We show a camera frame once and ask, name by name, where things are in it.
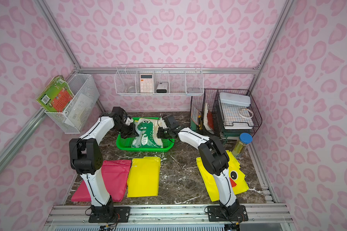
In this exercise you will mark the plain yellow raincoat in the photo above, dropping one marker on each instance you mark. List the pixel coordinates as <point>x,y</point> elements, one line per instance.
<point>144,177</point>

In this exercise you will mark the green and red booklet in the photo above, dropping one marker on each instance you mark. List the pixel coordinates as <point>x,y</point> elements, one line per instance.
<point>56,96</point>

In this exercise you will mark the white dinosaur print raincoat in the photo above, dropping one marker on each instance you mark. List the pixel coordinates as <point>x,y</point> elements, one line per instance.
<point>147,134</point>

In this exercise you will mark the blue lid pencil jar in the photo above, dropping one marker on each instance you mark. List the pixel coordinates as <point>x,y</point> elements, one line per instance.
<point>241,144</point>

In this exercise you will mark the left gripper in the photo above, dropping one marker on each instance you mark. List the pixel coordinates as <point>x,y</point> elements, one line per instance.
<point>128,131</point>

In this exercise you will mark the black wire file rack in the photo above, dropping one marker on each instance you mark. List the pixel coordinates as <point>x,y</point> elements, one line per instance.
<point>202,114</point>

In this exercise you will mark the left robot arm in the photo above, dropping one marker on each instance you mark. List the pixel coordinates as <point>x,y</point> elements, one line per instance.
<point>86,157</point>

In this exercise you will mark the small grey device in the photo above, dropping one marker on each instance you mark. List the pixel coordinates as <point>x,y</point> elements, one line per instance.
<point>162,87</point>

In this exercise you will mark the pink raincoat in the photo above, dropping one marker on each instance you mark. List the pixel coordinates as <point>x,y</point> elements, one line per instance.
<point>115,174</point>

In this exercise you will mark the white wire wall shelf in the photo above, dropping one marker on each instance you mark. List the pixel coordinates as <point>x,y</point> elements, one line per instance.
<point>187,81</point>

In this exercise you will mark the white plastic box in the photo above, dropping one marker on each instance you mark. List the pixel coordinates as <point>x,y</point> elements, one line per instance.
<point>235,99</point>

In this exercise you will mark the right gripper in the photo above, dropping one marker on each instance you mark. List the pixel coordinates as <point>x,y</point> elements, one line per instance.
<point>166,133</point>

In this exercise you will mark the white wire wall basket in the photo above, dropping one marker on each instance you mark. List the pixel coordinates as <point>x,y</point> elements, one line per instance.
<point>76,113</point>

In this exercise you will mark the white calculator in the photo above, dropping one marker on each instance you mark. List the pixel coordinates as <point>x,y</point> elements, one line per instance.
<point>146,83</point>

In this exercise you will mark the black wire tray stack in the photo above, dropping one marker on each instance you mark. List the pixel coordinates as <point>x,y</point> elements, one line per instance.
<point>232,120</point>

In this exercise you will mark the green plastic basket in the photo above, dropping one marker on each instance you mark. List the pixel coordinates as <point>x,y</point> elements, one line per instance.
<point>125,144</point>

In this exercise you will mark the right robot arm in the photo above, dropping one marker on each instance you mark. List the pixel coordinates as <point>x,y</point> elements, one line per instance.
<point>212,153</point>

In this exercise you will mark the yellow duck face raincoat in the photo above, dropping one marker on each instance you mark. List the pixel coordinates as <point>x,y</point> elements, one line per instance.
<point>236,176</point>

